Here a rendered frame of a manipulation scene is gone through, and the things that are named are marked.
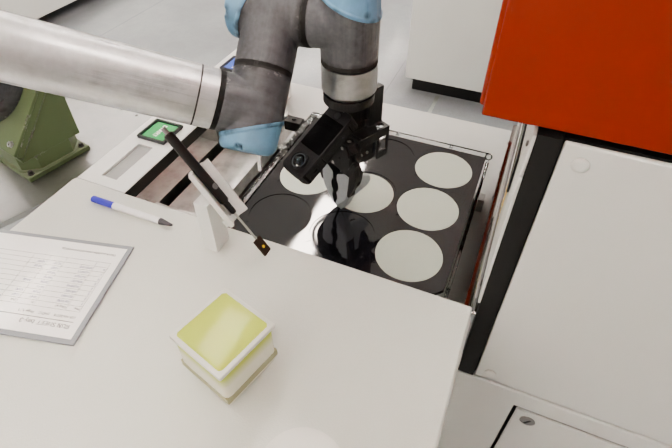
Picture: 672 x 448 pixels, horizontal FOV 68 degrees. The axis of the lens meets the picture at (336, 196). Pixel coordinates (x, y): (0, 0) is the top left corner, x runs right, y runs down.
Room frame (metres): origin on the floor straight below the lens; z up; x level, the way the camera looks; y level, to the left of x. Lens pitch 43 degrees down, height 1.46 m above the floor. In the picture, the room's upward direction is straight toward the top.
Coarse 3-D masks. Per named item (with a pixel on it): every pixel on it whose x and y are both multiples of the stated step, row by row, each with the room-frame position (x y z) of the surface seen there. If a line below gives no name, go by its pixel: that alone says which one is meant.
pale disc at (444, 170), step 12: (432, 156) 0.72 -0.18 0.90; (444, 156) 0.72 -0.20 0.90; (456, 156) 0.72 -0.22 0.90; (420, 168) 0.68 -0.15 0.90; (432, 168) 0.68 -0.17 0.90; (444, 168) 0.68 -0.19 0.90; (456, 168) 0.68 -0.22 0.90; (468, 168) 0.68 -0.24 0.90; (432, 180) 0.65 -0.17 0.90; (444, 180) 0.65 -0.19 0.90; (456, 180) 0.65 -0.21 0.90; (468, 180) 0.65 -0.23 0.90
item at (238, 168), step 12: (288, 132) 0.85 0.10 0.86; (228, 156) 0.74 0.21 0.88; (240, 156) 0.74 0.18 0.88; (252, 156) 0.74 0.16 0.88; (264, 156) 0.75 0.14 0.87; (216, 168) 0.71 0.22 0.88; (228, 168) 0.71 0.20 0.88; (240, 168) 0.71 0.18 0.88; (252, 168) 0.71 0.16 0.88; (228, 180) 0.67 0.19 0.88; (240, 180) 0.67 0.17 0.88; (192, 192) 0.64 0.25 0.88; (240, 192) 0.67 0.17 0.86; (180, 204) 0.61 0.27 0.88; (192, 204) 0.61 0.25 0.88
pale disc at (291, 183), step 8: (280, 176) 0.66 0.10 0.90; (288, 176) 0.66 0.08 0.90; (320, 176) 0.66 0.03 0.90; (288, 184) 0.64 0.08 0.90; (296, 184) 0.64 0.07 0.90; (304, 184) 0.64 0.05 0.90; (312, 184) 0.64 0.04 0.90; (320, 184) 0.64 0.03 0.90; (296, 192) 0.62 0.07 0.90; (304, 192) 0.62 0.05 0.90; (312, 192) 0.62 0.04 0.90; (320, 192) 0.62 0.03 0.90
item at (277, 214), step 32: (384, 160) 0.71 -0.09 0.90; (416, 160) 0.71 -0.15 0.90; (480, 160) 0.71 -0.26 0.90; (256, 192) 0.62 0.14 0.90; (288, 192) 0.62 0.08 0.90; (448, 192) 0.62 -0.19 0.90; (256, 224) 0.55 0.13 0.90; (288, 224) 0.55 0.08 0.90; (320, 224) 0.55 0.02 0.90; (352, 224) 0.55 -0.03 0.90; (384, 224) 0.54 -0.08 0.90; (320, 256) 0.48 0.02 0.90; (352, 256) 0.48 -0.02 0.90; (448, 256) 0.48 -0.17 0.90; (416, 288) 0.42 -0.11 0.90
